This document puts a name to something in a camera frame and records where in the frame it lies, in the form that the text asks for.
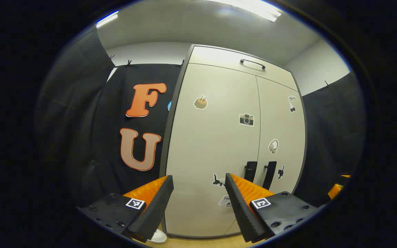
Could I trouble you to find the white lidded paper cup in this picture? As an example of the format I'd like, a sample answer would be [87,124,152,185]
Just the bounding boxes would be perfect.
[147,228,168,244]

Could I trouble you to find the black left door handle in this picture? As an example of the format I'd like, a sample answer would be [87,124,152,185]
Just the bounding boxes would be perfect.
[244,161,258,183]

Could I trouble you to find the long double ceiling light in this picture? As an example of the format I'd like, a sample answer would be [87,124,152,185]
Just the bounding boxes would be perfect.
[198,0,282,23]

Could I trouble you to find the small ceiling light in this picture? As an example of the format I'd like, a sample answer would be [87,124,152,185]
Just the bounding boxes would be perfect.
[96,10,119,29]

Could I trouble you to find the black door handle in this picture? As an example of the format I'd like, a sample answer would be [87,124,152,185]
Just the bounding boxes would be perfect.
[263,161,277,190]
[244,161,258,183]

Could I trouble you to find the grey double-door shoe cabinet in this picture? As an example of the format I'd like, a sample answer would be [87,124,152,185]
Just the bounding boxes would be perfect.
[160,44,307,240]

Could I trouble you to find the grey cabinet door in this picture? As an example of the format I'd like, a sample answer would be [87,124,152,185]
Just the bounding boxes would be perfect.
[166,63,261,238]
[225,76,306,236]

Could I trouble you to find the black right door handle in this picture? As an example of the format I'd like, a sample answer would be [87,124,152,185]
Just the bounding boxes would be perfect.
[263,161,277,190]

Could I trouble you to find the grey cabinet drawer front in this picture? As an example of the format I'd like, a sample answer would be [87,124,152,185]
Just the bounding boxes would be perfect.
[189,46,299,92]

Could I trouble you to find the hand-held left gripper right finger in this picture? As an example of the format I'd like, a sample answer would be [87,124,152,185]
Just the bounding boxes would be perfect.
[225,173,323,244]

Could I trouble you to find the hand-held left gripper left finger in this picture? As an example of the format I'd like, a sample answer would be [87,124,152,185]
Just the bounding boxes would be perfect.
[77,175,174,243]

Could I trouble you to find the black curved drawer handle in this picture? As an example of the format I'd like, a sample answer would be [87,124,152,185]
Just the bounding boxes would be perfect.
[240,59,266,70]

